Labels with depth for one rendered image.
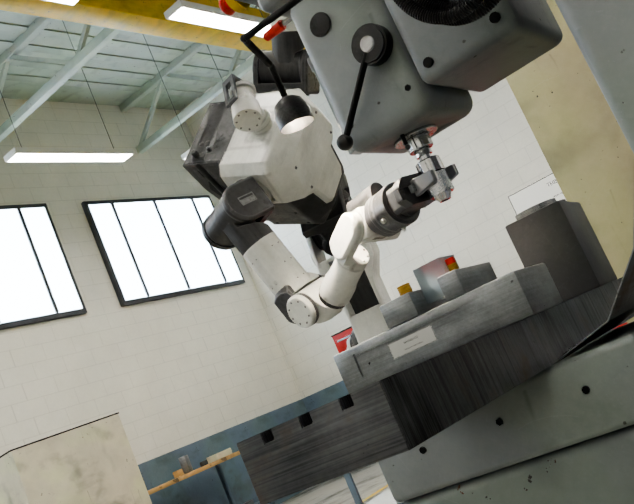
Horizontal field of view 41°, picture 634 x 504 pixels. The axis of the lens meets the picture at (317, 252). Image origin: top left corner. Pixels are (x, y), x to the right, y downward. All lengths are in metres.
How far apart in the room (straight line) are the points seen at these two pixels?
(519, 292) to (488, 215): 10.02
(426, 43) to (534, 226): 0.49
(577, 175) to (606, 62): 2.06
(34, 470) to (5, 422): 2.60
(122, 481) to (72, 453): 0.50
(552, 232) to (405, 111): 0.44
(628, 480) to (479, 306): 0.33
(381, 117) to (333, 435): 0.69
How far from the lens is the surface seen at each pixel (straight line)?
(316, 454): 1.01
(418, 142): 1.56
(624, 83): 1.23
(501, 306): 1.30
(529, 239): 1.77
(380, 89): 1.52
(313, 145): 2.06
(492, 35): 1.42
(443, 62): 1.44
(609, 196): 3.25
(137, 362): 11.21
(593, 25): 1.25
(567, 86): 3.30
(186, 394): 11.56
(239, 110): 1.94
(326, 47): 1.58
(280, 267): 1.90
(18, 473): 7.31
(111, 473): 7.62
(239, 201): 1.92
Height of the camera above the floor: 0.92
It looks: 10 degrees up
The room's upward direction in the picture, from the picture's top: 24 degrees counter-clockwise
